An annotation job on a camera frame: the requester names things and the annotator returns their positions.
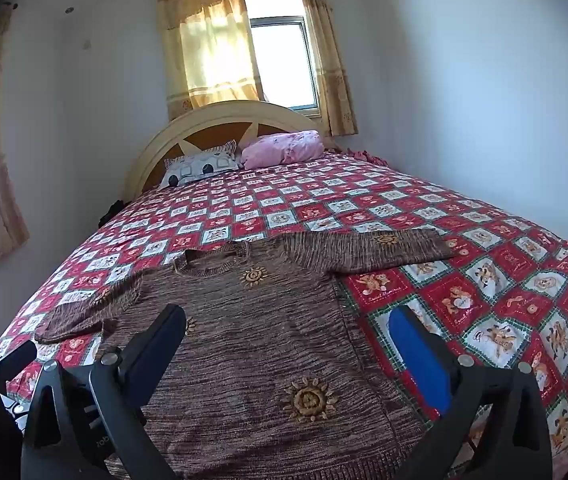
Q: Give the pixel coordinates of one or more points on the window behind headboard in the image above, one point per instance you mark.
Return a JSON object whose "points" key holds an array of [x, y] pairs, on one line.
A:
{"points": [[279, 55]]}

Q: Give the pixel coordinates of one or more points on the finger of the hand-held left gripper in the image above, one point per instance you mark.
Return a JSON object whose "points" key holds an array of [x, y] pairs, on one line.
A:
{"points": [[14, 360]]}

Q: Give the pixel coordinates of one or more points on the white patterned pillow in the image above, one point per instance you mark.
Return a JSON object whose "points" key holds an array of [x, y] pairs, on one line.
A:
{"points": [[194, 167]]}

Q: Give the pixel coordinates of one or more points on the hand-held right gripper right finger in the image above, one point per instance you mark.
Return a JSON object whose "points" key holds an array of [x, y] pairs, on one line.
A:
{"points": [[418, 360]]}

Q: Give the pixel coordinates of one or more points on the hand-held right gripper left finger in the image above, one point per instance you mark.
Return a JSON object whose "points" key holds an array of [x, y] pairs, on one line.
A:
{"points": [[164, 332]]}

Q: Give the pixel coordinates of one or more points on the dark cloth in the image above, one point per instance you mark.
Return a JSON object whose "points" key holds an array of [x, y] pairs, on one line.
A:
{"points": [[113, 210]]}

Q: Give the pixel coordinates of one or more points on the red checked printed blanket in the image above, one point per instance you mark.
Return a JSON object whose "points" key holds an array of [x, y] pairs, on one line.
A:
{"points": [[463, 240]]}

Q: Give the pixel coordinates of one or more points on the cream wooden headboard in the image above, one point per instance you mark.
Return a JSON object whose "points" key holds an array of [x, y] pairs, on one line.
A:
{"points": [[214, 115]]}

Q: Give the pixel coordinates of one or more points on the red crumpled cloth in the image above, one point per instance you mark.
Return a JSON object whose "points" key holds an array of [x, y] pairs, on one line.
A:
{"points": [[368, 156]]}

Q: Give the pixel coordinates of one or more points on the brown knitted sweater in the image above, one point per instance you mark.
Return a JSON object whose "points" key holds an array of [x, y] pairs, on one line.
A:
{"points": [[264, 350]]}

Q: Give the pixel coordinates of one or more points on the pink pillow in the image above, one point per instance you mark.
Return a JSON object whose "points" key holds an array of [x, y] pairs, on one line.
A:
{"points": [[284, 147]]}

